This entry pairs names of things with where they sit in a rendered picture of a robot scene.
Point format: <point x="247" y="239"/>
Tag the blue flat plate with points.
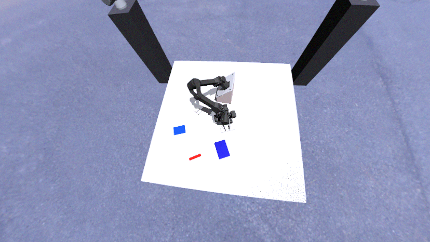
<point x="222" y="149"/>

